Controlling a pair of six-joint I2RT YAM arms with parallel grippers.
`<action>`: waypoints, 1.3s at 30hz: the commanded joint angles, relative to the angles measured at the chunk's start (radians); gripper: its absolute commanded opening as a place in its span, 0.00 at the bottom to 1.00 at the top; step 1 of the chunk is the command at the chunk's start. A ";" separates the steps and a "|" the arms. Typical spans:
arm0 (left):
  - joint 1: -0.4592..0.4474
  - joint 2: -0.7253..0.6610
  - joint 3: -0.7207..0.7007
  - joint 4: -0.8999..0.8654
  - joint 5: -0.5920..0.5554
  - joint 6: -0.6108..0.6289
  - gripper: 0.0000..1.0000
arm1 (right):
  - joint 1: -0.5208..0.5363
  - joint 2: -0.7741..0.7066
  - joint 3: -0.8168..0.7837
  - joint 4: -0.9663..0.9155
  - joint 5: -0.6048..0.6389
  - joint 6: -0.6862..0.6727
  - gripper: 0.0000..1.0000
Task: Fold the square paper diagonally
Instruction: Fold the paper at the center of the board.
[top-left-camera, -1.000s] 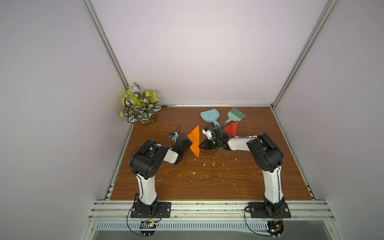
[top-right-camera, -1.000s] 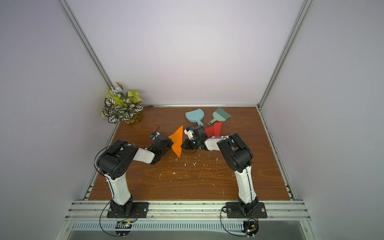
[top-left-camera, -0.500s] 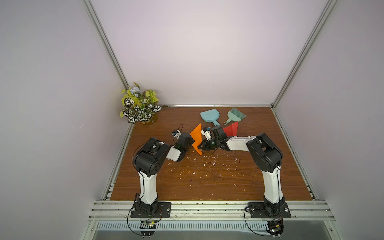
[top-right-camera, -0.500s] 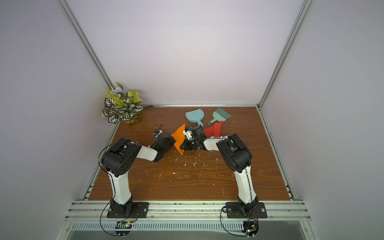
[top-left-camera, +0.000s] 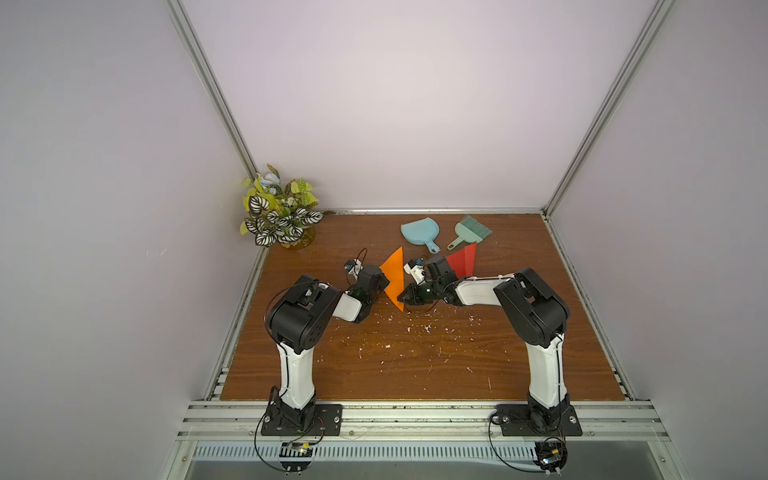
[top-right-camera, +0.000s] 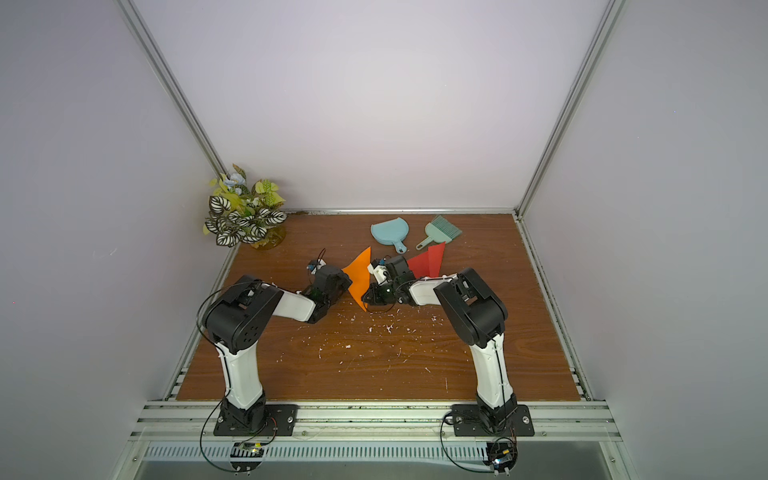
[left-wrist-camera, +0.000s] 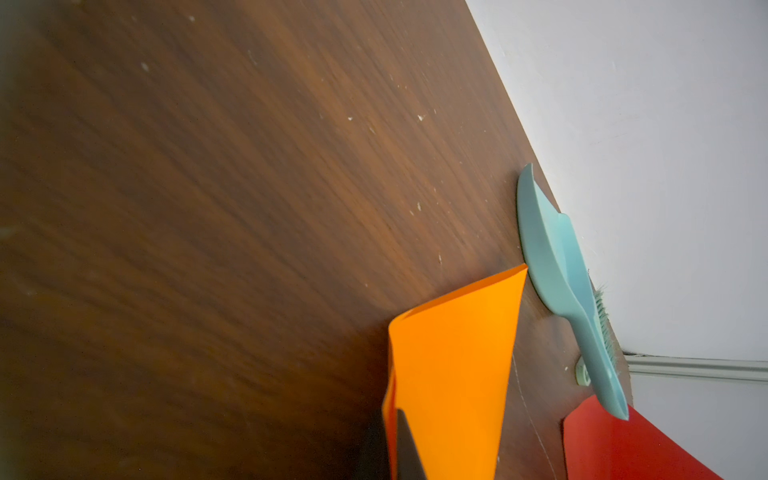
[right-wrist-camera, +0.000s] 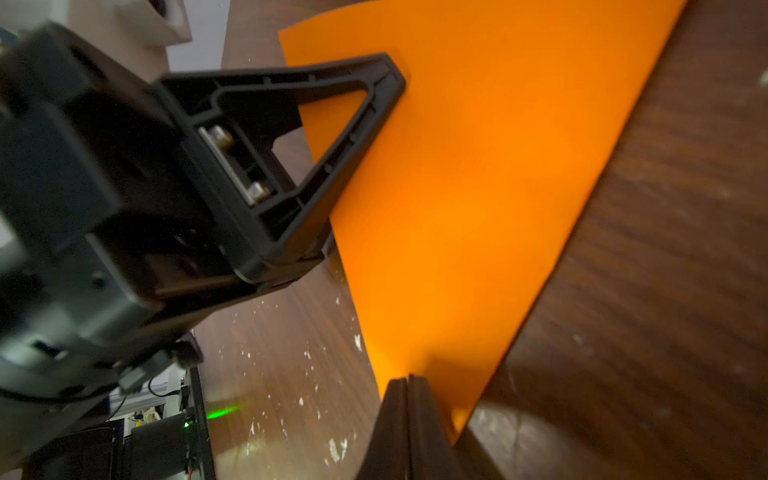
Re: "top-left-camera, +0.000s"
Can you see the orange square paper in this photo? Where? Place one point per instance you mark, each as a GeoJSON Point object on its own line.
{"type": "Point", "coordinates": [393, 270]}

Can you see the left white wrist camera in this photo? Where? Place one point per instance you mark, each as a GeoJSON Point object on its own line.
{"type": "Point", "coordinates": [354, 268]}

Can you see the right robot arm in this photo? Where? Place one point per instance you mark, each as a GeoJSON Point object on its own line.
{"type": "Point", "coordinates": [535, 311]}

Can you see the right connector board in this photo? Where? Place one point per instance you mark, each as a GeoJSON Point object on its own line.
{"type": "Point", "coordinates": [551, 455]}

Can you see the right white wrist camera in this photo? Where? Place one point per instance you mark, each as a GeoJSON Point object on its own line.
{"type": "Point", "coordinates": [415, 269]}

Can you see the connector board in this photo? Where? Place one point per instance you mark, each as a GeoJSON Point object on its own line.
{"type": "Point", "coordinates": [295, 457]}
{"type": "Point", "coordinates": [551, 455]}

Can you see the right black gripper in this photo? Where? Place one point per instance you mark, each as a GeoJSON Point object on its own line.
{"type": "Point", "coordinates": [422, 289]}

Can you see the green hand brush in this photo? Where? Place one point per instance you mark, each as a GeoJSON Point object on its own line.
{"type": "Point", "coordinates": [469, 230]}

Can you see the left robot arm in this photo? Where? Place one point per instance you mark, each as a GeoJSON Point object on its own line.
{"type": "Point", "coordinates": [297, 322]}

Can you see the light blue dustpan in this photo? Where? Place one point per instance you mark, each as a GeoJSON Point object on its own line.
{"type": "Point", "coordinates": [422, 232]}

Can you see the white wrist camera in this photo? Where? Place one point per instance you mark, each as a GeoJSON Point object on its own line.
{"type": "Point", "coordinates": [415, 269]}
{"type": "Point", "coordinates": [354, 268]}

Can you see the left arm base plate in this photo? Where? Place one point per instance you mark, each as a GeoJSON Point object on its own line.
{"type": "Point", "coordinates": [324, 420]}

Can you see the red square paper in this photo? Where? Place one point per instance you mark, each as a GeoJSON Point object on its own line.
{"type": "Point", "coordinates": [462, 262]}

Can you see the aluminium front rail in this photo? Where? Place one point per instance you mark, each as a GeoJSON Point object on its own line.
{"type": "Point", "coordinates": [390, 420]}

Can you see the potted artificial plant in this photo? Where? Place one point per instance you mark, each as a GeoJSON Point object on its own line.
{"type": "Point", "coordinates": [279, 213]}

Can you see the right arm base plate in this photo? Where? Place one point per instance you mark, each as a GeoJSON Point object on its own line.
{"type": "Point", "coordinates": [510, 421]}

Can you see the left connector board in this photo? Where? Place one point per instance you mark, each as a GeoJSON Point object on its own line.
{"type": "Point", "coordinates": [295, 457]}

